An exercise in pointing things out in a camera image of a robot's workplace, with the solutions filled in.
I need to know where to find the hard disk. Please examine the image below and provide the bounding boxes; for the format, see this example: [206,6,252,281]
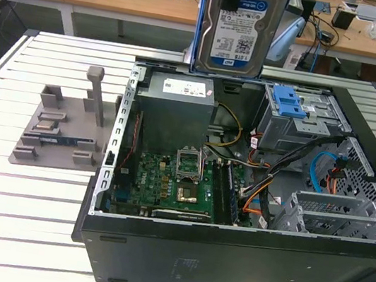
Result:
[187,0,293,88]

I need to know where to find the grey disk bay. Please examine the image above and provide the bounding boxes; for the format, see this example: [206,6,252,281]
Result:
[270,184,376,247]

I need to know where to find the black computer tower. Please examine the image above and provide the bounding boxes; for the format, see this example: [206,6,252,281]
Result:
[298,0,317,25]

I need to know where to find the small black box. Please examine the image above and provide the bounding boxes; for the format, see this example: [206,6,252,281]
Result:
[330,6,358,31]

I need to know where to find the blue drive cage latch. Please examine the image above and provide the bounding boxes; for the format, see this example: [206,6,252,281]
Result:
[269,85,311,120]

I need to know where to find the grey power supply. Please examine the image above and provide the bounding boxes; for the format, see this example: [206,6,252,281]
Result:
[127,67,220,163]

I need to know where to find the grey drive cage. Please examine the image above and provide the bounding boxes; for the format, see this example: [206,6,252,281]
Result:
[254,83,356,165]

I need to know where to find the metal socket cover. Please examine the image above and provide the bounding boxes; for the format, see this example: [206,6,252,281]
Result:
[172,144,207,183]

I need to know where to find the installed RAM stick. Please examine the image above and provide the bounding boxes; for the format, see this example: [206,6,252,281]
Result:
[219,163,246,227]

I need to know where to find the green motherboard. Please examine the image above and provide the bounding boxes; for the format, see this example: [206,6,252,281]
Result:
[107,133,265,233]

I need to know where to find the black RAM slot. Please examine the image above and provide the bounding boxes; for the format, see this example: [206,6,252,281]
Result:
[204,163,231,225]

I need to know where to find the CPU socket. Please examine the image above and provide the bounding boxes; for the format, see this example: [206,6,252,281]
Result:
[175,181,200,204]

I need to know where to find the grey parts rack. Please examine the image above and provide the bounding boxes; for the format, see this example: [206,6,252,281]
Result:
[8,54,120,179]

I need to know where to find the blue RAM stick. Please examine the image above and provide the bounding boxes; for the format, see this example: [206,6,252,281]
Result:
[37,134,80,149]

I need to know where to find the black graphics card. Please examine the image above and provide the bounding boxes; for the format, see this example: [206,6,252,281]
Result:
[149,205,213,228]

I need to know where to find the silver CPU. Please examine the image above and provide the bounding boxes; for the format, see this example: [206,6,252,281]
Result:
[34,119,59,131]

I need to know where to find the black PC case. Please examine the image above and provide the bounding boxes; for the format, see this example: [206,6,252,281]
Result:
[65,40,376,282]

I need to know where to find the blue hanging cable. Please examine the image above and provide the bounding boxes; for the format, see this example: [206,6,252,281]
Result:
[310,25,327,73]

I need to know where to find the yellow black wires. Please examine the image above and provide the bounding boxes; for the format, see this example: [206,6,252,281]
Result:
[204,101,247,154]

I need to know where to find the black sleeved wire bundle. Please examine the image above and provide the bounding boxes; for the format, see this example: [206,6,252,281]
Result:
[240,120,349,212]

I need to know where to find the blue wire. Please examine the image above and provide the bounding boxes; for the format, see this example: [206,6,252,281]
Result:
[307,150,347,198]

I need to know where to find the orange yellow wire bundle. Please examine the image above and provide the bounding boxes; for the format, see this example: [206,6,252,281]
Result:
[239,171,276,218]

